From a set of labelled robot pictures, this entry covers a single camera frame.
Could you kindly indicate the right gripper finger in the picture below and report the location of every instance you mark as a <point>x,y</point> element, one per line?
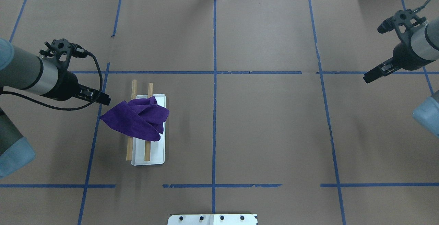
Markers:
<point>382,70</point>

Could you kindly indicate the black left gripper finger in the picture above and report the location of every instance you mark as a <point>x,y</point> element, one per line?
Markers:
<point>92,95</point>

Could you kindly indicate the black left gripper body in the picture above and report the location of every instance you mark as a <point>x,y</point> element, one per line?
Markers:
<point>67,87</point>

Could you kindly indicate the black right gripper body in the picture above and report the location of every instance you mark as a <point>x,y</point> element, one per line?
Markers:
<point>403,57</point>

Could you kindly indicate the purple towel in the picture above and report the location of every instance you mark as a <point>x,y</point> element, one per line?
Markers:
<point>141,118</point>

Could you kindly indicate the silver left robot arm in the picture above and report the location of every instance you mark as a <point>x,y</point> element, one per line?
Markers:
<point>46,75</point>

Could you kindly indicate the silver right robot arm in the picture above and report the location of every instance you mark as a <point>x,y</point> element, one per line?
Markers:
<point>418,47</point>

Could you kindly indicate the left wooden rack bar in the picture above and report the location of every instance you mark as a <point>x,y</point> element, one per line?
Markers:
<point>129,150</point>

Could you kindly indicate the wooden rack bar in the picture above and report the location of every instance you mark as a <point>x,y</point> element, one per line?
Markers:
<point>147,149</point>
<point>129,150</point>

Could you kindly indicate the right wooden rack bar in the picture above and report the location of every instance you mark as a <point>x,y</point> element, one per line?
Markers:
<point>147,149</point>

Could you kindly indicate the brown paper table cover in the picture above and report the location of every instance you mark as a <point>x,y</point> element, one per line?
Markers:
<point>269,114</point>

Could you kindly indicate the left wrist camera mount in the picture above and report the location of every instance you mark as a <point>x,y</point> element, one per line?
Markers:
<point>60,51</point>

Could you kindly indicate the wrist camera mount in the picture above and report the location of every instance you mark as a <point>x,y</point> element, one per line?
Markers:
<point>405,23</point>
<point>60,51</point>

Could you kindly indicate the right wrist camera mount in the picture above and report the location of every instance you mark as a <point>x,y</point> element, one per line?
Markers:
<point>405,23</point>

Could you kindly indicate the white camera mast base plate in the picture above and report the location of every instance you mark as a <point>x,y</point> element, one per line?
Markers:
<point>213,219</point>

